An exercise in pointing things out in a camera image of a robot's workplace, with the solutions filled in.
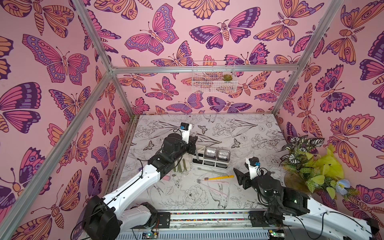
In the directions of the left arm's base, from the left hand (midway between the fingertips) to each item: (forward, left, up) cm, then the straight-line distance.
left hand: (198, 136), depth 75 cm
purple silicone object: (-12, +18, -24) cm, 32 cm away
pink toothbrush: (-14, -1, -25) cm, 29 cm away
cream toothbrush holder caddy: (-5, 0, -15) cm, 15 cm away
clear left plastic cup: (+5, -8, -25) cm, 27 cm away
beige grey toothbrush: (-8, -9, -26) cm, 28 cm away
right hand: (-13, -20, -7) cm, 25 cm away
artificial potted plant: (-16, -50, -5) cm, 53 cm away
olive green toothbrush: (-4, +11, -25) cm, 28 cm away
